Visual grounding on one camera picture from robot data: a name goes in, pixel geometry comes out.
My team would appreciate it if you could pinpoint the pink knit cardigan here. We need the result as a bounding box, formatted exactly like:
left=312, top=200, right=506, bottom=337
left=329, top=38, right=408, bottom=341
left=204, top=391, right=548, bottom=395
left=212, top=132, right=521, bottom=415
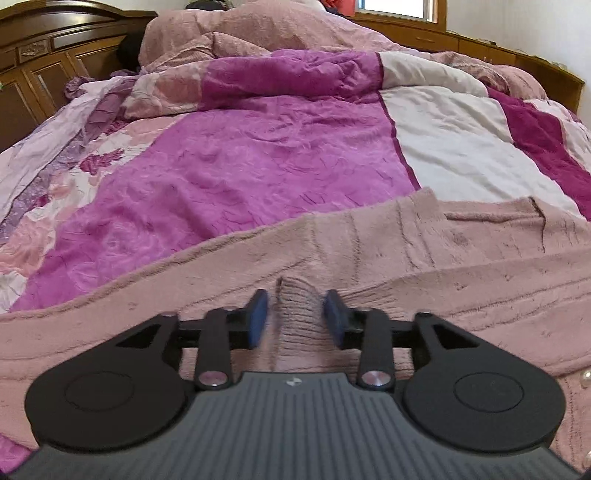
left=1, top=190, right=590, bottom=469

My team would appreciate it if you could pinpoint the patchwork magenta white bedspread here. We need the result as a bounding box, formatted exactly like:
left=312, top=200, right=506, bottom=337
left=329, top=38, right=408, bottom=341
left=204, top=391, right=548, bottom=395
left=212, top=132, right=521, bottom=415
left=1, top=50, right=590, bottom=479

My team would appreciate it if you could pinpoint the lilac floral pillow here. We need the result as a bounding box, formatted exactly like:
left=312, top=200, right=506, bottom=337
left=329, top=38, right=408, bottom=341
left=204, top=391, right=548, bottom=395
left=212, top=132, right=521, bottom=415
left=1, top=76, right=137, bottom=218

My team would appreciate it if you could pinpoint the dusty pink quilt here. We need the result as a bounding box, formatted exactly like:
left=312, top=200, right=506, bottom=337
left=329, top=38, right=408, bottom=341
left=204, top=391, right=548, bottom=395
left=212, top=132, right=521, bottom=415
left=138, top=1, right=548, bottom=100

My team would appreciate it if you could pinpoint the dark wooden headboard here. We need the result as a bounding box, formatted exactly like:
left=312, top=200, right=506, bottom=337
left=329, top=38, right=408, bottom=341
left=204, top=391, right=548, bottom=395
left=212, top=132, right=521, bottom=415
left=1, top=1, right=157, bottom=150

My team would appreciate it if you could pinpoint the window with wooden frame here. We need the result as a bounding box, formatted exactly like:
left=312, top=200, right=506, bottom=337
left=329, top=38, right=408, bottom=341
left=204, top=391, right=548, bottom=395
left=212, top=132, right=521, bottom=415
left=353, top=0, right=448, bottom=31

